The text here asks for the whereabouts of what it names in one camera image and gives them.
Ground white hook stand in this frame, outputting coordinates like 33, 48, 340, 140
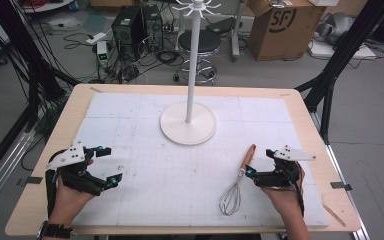
159, 0, 222, 147

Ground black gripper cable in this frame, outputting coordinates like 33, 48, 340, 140
288, 166, 306, 217

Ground white foam mat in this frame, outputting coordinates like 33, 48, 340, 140
70, 92, 331, 228

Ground small black computer tower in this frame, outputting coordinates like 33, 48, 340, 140
141, 4, 165, 53

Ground person's right hand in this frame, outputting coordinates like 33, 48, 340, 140
260, 162, 306, 218

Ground black gripper strap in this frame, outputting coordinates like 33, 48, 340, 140
44, 149, 68, 219

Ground grey machine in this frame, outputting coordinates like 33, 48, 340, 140
315, 11, 357, 45

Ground large black computer tower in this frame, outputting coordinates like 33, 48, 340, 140
111, 5, 147, 63

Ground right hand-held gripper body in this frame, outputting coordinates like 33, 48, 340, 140
259, 144, 317, 188

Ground white device with green display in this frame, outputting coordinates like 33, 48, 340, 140
96, 40, 110, 68

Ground white flat board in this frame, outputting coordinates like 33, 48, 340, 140
307, 39, 378, 61

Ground white power strip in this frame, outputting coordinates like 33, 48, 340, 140
85, 31, 108, 46

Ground thin wooden stick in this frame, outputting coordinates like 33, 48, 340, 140
322, 202, 347, 228

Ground coiled black cable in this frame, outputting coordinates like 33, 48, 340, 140
154, 49, 185, 67

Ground wooden handled wire whisk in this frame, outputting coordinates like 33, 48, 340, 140
218, 143, 257, 217

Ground black tape piece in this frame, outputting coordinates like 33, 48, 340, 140
329, 181, 353, 192
16, 176, 44, 187

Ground black metal frame stand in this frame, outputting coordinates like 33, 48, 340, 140
294, 0, 384, 146
0, 0, 81, 188

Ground aluminium rail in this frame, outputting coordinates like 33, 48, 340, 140
0, 129, 37, 219
309, 111, 372, 240

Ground black round stool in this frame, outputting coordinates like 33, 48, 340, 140
172, 29, 222, 87

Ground black wristwatch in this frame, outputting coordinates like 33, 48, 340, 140
36, 220, 77, 240

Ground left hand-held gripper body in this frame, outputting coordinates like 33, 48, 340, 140
45, 141, 103, 197

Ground cardboard box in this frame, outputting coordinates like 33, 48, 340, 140
247, 0, 327, 62

